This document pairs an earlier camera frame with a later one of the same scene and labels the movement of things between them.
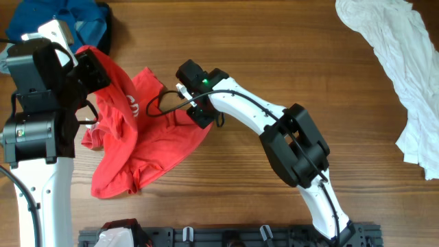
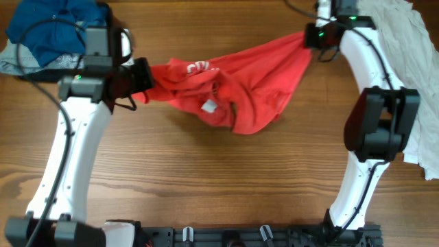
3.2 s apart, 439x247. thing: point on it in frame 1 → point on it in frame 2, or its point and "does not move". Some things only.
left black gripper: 89,62 → 143,81
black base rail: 289,236 does not move
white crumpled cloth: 400,35 does not move
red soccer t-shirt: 138,128 → 242,90
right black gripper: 202,120 → 309,30
